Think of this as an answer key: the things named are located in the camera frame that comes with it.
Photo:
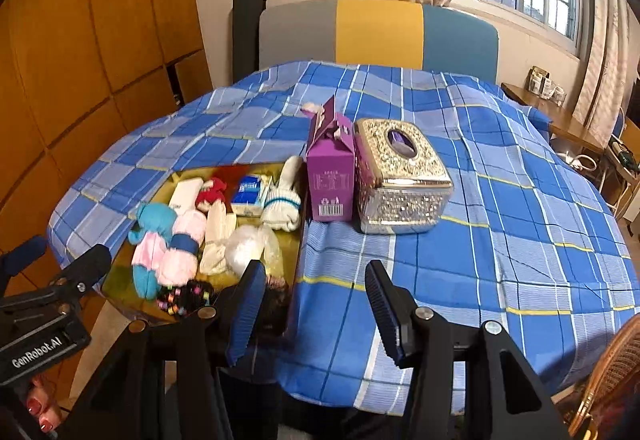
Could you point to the brown scrunchie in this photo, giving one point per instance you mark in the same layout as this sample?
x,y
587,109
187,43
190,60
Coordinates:
x,y
275,300

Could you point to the wooden desk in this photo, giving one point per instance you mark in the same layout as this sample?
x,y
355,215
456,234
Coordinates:
x,y
555,117

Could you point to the ornate gold tissue box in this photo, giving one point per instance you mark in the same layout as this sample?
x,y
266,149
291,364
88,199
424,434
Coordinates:
x,y
400,185

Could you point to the white fluffy pompom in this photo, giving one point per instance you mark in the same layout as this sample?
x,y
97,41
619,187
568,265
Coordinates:
x,y
247,247

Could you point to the wicker basket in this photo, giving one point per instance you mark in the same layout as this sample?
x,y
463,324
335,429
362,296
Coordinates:
x,y
610,380

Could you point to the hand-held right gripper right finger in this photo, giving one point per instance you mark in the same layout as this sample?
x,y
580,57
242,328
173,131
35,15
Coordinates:
x,y
387,310

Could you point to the white rectangular sponge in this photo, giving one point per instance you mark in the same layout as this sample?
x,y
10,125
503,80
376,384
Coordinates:
x,y
185,195

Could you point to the person's left hand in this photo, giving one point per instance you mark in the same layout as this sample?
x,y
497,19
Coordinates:
x,y
44,407

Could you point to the blue plaid bedsheet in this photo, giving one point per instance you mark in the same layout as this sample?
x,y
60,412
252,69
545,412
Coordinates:
x,y
500,230

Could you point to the wooden chair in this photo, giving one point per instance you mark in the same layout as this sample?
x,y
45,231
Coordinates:
x,y
625,159

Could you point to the blue tissue pack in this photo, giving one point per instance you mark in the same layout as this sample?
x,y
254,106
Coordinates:
x,y
250,195

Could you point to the gold metal tin tray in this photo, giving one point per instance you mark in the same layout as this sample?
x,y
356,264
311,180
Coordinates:
x,y
120,285

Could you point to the small packets on desk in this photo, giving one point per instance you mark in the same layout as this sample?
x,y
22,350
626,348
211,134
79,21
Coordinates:
x,y
545,84

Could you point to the striped beige curtain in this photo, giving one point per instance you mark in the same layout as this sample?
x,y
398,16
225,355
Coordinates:
x,y
607,49

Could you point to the wooden wardrobe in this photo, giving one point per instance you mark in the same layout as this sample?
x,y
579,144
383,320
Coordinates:
x,y
90,69

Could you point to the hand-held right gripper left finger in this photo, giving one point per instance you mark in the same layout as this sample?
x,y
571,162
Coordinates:
x,y
247,305

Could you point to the white striped sock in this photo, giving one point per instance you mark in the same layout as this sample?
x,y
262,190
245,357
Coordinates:
x,y
282,205

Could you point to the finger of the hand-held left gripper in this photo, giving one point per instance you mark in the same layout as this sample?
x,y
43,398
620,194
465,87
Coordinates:
x,y
25,254
87,265

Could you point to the teal plush toy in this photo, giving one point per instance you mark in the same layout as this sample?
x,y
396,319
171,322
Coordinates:
x,y
150,220

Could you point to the purple cardboard box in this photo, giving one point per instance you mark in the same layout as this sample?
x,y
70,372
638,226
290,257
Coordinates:
x,y
330,180

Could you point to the grey yellow blue sofa back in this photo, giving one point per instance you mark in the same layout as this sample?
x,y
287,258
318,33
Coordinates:
x,y
380,29

